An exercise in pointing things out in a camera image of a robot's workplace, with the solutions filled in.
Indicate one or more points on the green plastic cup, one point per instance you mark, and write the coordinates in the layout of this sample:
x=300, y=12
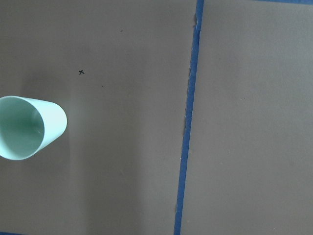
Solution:
x=28, y=125

